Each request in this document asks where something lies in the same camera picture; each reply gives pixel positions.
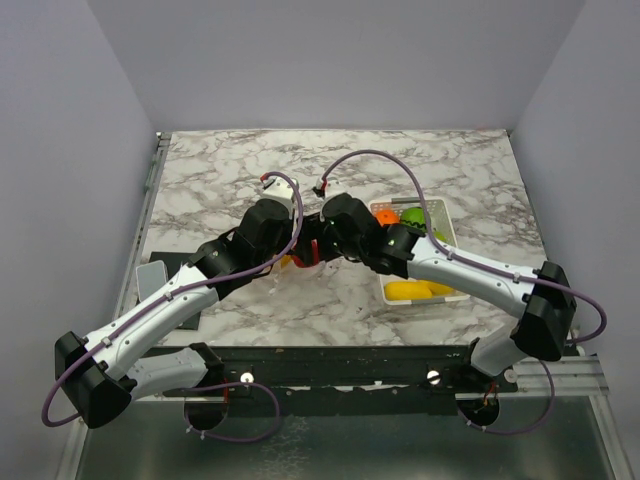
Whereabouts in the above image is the orange-yellow toy fruit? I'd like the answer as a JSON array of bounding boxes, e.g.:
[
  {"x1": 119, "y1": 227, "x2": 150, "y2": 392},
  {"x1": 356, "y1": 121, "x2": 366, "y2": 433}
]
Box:
[{"x1": 279, "y1": 255, "x2": 293, "y2": 268}]

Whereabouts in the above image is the red toy apple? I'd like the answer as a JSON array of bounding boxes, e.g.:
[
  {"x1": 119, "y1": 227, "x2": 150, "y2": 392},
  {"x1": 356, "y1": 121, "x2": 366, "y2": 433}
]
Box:
[{"x1": 290, "y1": 239, "x2": 320, "y2": 268}]

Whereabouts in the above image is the clear dotted zip bag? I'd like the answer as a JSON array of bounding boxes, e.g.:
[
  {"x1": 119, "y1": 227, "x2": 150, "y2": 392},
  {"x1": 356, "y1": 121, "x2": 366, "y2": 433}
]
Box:
[{"x1": 263, "y1": 240, "x2": 322, "y2": 296}]

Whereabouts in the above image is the white perforated basket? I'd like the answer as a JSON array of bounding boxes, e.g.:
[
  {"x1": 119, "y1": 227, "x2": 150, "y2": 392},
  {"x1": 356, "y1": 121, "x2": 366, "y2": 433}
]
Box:
[{"x1": 368, "y1": 197, "x2": 469, "y2": 306}]

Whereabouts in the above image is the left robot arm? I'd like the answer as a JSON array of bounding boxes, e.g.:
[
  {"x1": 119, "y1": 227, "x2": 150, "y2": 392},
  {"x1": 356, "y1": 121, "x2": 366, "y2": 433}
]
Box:
[{"x1": 52, "y1": 196, "x2": 303, "y2": 428}]

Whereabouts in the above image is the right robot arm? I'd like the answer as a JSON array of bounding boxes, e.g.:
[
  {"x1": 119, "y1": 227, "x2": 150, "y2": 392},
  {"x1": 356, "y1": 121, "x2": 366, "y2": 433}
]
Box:
[{"x1": 306, "y1": 193, "x2": 576, "y2": 391}]

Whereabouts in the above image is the orange toy fruit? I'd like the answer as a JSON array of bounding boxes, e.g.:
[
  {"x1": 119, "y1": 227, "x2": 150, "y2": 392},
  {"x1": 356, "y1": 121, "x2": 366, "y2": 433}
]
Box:
[{"x1": 375, "y1": 209, "x2": 400, "y2": 226}]

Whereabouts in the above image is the green striped toy watermelon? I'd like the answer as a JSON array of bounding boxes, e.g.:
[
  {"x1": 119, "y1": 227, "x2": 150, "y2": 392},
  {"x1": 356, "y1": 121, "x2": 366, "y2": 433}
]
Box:
[{"x1": 400, "y1": 207, "x2": 430, "y2": 232}]

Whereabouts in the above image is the yellow toy banana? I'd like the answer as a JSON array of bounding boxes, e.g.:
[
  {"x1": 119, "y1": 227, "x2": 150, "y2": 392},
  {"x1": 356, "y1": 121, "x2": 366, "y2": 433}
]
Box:
[{"x1": 384, "y1": 281, "x2": 433, "y2": 301}]

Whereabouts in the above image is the yellow toy lemon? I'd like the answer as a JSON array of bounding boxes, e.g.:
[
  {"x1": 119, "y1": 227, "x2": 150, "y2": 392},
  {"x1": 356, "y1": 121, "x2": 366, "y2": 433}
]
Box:
[{"x1": 424, "y1": 281, "x2": 455, "y2": 296}]

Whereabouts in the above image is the grey rectangular box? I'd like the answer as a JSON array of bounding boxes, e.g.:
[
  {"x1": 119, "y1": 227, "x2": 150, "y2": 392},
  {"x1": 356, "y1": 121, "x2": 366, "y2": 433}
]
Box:
[{"x1": 135, "y1": 260, "x2": 168, "y2": 302}]

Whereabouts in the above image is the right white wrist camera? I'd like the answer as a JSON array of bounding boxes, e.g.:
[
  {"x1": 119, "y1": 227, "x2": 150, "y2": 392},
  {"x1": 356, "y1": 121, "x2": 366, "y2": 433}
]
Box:
[{"x1": 312, "y1": 178, "x2": 346, "y2": 200}]

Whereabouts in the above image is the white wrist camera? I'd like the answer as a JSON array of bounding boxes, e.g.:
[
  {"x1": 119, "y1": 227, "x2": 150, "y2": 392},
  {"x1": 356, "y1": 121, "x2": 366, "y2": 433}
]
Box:
[
  {"x1": 261, "y1": 175, "x2": 299, "y2": 208},
  {"x1": 312, "y1": 178, "x2": 346, "y2": 200}
]

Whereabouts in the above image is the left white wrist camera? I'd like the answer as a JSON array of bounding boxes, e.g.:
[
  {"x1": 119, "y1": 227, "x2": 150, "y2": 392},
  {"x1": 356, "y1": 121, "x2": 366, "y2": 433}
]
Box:
[{"x1": 261, "y1": 175, "x2": 299, "y2": 208}]

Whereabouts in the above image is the purple cable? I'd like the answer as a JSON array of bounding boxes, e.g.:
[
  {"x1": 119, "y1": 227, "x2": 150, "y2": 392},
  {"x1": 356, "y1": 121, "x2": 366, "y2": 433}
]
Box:
[
  {"x1": 317, "y1": 149, "x2": 609, "y2": 346},
  {"x1": 182, "y1": 382, "x2": 281, "y2": 444},
  {"x1": 40, "y1": 171, "x2": 305, "y2": 428},
  {"x1": 464, "y1": 359, "x2": 556, "y2": 435}
]

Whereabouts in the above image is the black metal base rail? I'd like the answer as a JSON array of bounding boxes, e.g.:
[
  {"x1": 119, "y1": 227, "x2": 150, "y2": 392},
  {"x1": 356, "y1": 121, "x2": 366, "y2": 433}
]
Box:
[{"x1": 149, "y1": 339, "x2": 521, "y2": 419}]

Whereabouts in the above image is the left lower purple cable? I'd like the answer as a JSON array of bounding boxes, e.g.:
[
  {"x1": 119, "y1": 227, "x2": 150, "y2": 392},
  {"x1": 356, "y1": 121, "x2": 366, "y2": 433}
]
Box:
[{"x1": 182, "y1": 382, "x2": 281, "y2": 444}]

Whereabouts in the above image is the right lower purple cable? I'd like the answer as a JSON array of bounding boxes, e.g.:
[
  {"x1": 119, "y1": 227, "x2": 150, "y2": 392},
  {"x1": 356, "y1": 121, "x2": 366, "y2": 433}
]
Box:
[{"x1": 464, "y1": 359, "x2": 556, "y2": 435}]

